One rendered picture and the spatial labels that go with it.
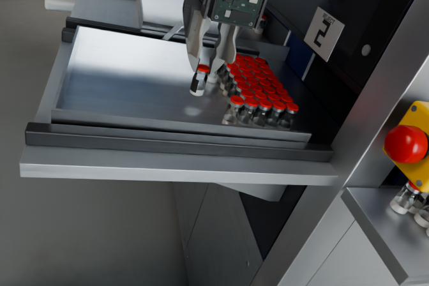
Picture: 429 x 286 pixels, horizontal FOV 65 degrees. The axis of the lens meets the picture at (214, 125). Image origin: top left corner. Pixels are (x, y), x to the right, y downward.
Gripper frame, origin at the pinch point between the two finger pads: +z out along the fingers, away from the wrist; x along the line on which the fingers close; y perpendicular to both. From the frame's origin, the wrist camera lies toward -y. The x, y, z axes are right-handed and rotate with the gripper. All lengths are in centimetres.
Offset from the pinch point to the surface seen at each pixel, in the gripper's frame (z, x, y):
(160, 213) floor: 95, 13, -50
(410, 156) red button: -4.7, 15.7, 25.3
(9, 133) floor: 95, -55, -97
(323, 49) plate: -5.6, 18.3, 0.8
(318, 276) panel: 30.2, 26.3, 17.8
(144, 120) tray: 3.5, -8.8, 11.8
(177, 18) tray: 6.4, 1.7, -38.5
